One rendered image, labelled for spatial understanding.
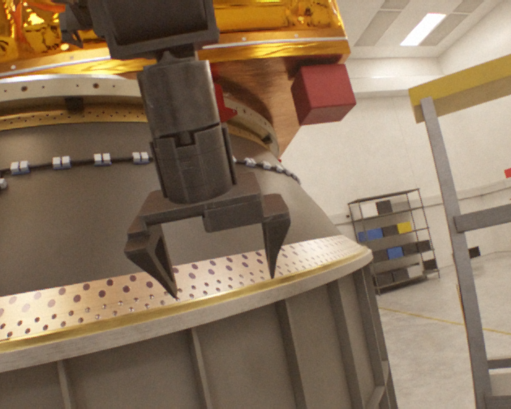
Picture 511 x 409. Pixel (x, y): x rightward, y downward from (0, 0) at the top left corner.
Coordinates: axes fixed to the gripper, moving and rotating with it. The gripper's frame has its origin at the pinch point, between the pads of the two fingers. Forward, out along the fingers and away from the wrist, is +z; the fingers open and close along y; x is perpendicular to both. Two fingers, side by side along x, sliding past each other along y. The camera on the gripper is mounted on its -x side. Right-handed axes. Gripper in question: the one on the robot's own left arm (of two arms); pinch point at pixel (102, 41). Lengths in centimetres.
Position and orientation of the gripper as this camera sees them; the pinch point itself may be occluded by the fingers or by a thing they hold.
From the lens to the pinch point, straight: 89.5
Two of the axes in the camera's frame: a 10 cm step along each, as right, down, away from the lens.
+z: -1.6, 1.5, 9.7
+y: -9.7, 1.7, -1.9
